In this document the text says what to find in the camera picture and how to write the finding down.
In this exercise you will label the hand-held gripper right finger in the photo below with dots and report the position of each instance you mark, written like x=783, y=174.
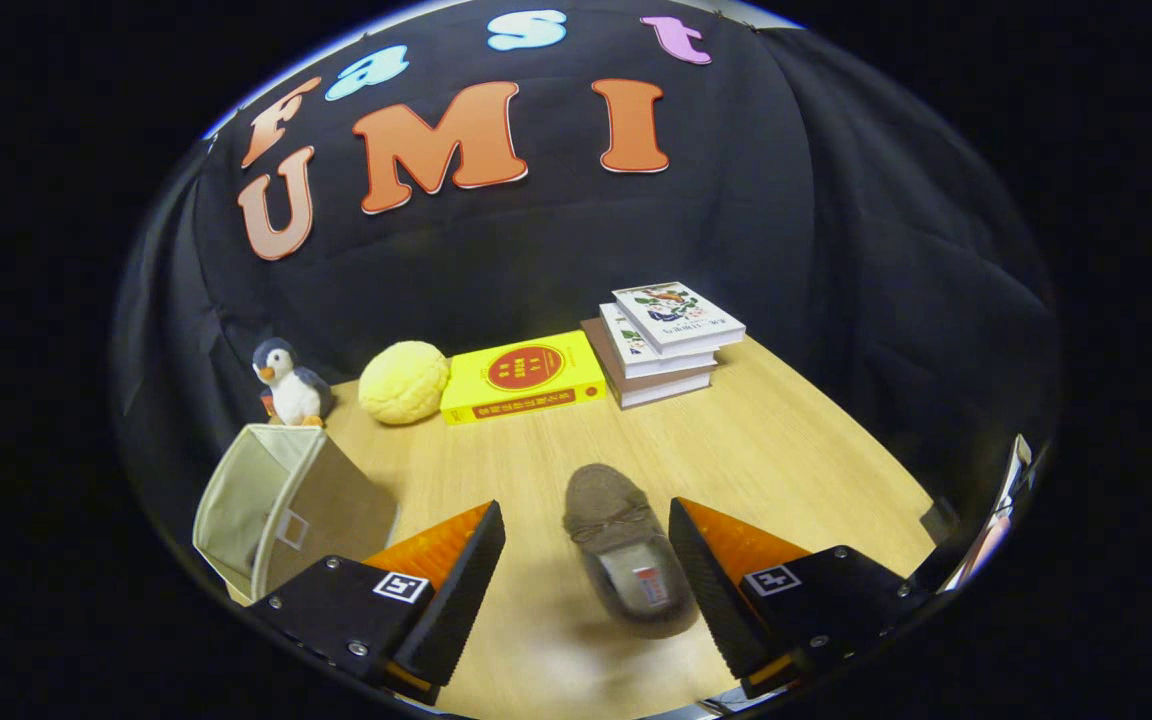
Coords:
x=711, y=600

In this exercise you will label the penguin plush toy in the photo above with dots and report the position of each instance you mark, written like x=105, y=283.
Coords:
x=291, y=390

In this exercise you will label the white paperback book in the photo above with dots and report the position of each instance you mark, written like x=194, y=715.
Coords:
x=626, y=345

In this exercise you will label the yellow book with red circle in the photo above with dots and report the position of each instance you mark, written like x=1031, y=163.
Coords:
x=526, y=375

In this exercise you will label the brown fuzzy slipper shoe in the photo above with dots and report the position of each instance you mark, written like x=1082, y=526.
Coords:
x=606, y=500

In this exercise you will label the yellow bun plush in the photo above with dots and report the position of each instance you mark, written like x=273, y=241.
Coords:
x=404, y=382

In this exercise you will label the brown cover book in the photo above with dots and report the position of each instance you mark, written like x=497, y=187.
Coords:
x=661, y=390

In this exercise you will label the white book with floral cover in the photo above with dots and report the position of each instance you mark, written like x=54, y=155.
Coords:
x=676, y=315

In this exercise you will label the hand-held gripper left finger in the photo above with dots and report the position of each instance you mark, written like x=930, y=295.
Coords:
x=461, y=600

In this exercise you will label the brown fabric storage box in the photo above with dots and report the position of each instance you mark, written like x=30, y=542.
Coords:
x=236, y=500

